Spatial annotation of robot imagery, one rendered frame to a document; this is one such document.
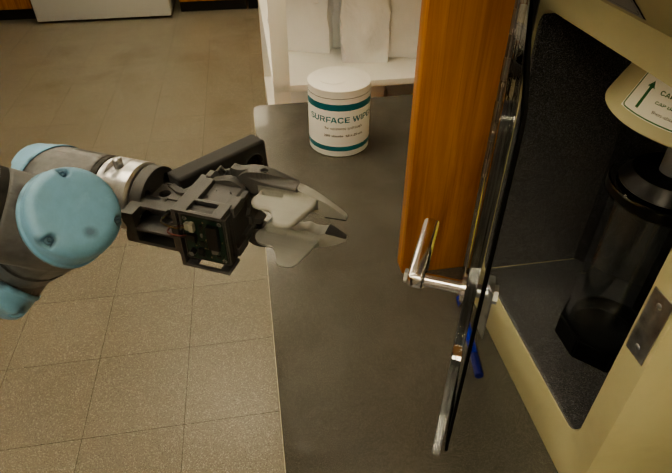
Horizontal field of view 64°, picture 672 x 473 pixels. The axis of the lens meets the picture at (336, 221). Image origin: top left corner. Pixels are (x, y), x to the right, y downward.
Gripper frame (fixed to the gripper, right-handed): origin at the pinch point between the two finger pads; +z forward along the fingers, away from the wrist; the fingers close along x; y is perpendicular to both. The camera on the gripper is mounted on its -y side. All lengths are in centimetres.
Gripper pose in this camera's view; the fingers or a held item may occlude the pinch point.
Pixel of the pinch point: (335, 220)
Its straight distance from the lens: 53.8
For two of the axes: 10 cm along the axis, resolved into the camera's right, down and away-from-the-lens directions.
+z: 9.5, 1.9, -2.4
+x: 0.0, -7.9, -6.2
